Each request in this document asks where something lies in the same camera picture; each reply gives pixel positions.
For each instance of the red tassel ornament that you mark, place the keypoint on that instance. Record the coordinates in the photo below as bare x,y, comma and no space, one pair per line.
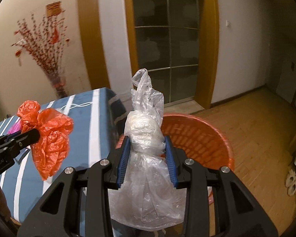
55,35

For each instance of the white slippers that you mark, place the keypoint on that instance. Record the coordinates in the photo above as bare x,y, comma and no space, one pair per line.
293,182

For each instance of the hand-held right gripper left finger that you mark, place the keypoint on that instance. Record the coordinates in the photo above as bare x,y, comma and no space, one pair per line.
123,163

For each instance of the blue striped tablecloth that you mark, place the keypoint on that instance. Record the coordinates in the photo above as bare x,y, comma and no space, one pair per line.
88,128

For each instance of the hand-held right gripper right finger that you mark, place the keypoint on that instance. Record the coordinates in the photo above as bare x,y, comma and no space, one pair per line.
171,163

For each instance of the small white wall switch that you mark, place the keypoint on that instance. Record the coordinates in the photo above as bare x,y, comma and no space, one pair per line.
228,23

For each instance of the red berry branches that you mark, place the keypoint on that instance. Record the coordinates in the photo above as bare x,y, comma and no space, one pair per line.
44,49

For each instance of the small red lantern ornament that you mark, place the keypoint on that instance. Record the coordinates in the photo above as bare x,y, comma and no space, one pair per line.
18,53

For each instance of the pink plastic bag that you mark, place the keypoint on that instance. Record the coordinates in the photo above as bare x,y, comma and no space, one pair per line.
14,128

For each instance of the wooden door frame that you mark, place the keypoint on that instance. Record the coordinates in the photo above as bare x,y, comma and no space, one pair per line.
209,54

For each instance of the clear plastic bag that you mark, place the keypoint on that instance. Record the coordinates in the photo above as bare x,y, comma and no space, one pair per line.
148,177

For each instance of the large red plastic bag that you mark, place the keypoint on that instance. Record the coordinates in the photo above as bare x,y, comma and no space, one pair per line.
51,143

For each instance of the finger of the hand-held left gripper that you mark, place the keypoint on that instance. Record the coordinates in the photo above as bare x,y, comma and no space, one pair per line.
24,138

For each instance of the red wall ornament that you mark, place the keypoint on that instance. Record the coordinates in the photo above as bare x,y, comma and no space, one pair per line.
54,9

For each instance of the orange plastic laundry basket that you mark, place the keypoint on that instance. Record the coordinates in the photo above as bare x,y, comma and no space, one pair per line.
194,138

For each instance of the glass paned door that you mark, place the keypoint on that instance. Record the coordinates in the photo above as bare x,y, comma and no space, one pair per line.
165,42

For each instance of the glass vase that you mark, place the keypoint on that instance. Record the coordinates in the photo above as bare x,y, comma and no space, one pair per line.
58,86

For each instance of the curved wooden wall trim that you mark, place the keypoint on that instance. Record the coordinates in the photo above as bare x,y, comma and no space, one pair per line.
91,34

